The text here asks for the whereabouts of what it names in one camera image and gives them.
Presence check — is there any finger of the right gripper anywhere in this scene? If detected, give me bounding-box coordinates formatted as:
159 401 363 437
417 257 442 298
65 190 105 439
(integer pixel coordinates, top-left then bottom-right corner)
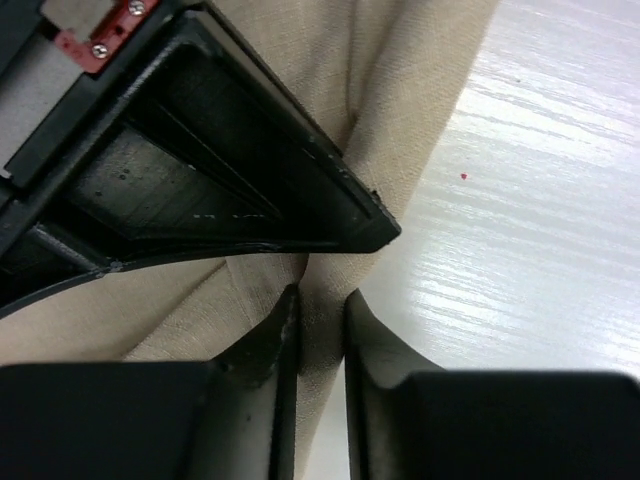
1 9 401 315

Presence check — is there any beige cloth napkin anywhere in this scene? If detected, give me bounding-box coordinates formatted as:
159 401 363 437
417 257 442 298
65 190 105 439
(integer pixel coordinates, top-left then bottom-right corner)
1 1 496 478

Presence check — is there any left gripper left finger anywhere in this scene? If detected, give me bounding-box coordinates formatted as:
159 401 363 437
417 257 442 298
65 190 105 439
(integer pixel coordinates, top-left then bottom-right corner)
1 285 300 479

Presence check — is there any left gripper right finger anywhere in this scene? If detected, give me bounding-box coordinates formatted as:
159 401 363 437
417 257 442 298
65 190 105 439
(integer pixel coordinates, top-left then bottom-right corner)
344 292 639 479

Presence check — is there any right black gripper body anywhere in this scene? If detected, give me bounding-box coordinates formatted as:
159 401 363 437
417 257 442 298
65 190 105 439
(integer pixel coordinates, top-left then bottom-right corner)
1 1 206 210

